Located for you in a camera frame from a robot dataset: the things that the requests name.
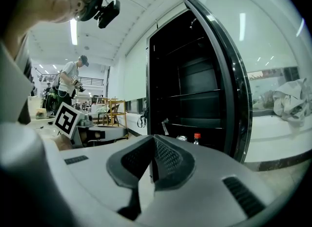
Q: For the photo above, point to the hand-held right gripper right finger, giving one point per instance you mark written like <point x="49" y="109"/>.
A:
<point x="202" y="196"/>

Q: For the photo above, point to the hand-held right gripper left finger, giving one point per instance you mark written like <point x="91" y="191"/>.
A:
<point x="92" y="172"/>

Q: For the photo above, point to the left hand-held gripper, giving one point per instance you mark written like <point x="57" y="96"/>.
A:
<point x="65" y="120"/>

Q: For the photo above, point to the black glass door fridge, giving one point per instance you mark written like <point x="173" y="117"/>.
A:
<point x="200" y="94"/>

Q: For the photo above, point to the person's left hand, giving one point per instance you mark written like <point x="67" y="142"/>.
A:
<point x="90" y="135"/>

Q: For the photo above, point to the wooden chair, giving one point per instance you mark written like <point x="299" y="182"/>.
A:
<point x="114" y="111"/>

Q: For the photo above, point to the white paper tag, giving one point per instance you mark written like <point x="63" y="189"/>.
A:
<point x="165" y="126"/>

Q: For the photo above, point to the red cap bottle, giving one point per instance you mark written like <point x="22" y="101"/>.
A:
<point x="197" y="138"/>

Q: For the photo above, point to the black metal railing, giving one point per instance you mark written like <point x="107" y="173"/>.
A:
<point x="90" y="80"/>

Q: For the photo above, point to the silver can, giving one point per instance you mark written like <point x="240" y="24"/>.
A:
<point x="181" y="138"/>

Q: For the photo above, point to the clear jar with food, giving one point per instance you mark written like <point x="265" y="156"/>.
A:
<point x="40" y="113"/>

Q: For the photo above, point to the long ceiling light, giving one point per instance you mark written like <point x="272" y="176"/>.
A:
<point x="73" y="32"/>

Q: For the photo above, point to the person's grey shirt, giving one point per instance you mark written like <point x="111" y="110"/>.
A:
<point x="12" y="87"/>

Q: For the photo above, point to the crumpled white cloth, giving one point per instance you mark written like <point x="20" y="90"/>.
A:
<point x="291" y="101"/>

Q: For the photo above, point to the black head-worn camera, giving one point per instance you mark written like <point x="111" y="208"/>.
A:
<point x="107" y="13"/>

